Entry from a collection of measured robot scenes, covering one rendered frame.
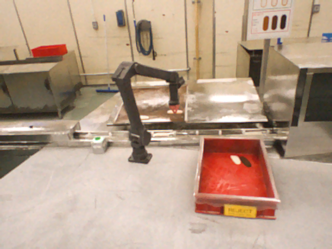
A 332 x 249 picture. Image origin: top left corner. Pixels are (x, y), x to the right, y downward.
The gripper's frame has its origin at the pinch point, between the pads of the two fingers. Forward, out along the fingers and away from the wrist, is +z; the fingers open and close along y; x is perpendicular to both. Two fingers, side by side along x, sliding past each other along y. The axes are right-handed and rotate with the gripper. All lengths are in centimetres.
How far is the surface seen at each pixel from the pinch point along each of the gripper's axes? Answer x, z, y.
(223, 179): -28, 4, -55
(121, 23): 133, 23, 337
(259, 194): -43, 2, -64
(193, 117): -12.0, 5.3, 0.5
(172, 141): -0.5, 5.6, -24.6
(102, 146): 40, 4, -33
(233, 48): -72, 74, 320
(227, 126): -34.7, 12.6, -0.1
